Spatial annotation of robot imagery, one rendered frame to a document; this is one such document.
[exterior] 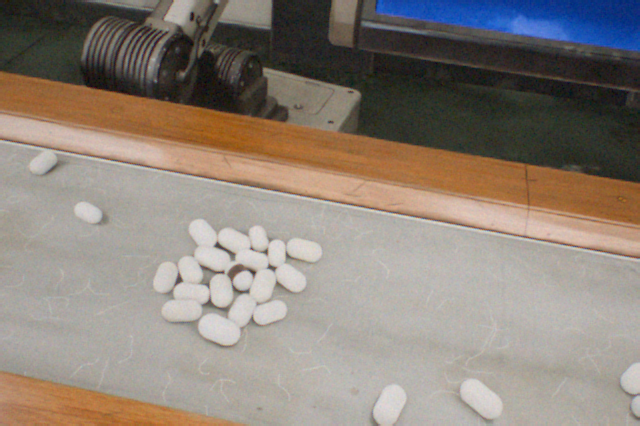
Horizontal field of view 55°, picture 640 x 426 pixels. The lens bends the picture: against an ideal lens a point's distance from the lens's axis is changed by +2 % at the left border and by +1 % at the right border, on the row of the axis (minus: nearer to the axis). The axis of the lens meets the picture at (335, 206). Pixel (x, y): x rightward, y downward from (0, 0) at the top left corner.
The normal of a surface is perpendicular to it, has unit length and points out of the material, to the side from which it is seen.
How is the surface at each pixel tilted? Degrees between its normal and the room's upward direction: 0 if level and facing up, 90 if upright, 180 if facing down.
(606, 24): 58
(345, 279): 0
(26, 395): 0
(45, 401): 0
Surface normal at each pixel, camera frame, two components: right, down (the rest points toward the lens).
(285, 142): 0.08, -0.78
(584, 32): -0.12, 0.10
